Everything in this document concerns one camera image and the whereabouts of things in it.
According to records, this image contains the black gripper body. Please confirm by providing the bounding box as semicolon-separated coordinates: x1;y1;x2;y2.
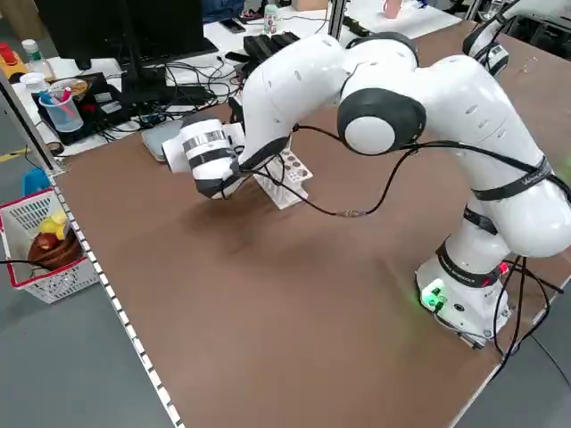
228;95;245;126

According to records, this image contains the white test tube rack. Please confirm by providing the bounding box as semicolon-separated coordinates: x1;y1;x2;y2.
253;149;313;210

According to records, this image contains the silver digital scale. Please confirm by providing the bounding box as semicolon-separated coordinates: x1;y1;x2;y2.
141;120;184;163

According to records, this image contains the black monitor stand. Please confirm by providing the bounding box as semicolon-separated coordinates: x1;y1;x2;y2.
116;0;169;106

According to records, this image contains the bottle with green cap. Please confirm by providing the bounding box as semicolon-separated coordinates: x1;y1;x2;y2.
262;2;282;36

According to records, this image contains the black monitor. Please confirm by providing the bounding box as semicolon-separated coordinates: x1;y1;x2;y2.
34;0;219;70

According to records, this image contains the black flat box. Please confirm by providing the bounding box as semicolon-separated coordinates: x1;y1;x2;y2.
33;72;135;146

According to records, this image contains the clear cup with pens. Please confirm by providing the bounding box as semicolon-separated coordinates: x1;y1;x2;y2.
37;86;85;134

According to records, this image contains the jar with white lid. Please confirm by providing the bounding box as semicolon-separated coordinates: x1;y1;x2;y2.
19;72;46;93

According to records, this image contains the clear bottle with white cap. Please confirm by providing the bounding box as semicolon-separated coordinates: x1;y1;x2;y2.
20;38;51;84

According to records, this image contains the blue plastic object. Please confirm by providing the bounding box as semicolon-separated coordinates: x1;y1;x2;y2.
21;167;53;197

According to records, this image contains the yellow fruit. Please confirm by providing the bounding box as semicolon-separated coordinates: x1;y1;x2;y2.
38;211;69;237

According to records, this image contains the white side table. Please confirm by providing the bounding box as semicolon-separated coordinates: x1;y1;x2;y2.
203;0;464;75

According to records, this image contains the white slotted edge strip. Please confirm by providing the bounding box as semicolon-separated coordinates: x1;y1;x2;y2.
49;172;187;428

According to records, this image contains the red and yellow toy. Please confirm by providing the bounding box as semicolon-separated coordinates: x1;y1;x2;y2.
0;42;29;84

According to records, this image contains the brown wooden bowl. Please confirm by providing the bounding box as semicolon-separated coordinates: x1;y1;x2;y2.
26;229;87;272

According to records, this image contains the white basket with red rim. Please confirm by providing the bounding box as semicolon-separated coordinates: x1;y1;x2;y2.
0;186;102;305

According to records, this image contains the aluminium frame post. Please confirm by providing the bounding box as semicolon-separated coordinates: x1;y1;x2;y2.
0;70;66;176
325;0;348;41

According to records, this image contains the thin black cable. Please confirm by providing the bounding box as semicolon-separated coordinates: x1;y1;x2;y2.
0;258;50;271

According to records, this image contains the black arm foot cable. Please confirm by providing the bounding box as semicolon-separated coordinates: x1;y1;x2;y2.
445;256;571;428

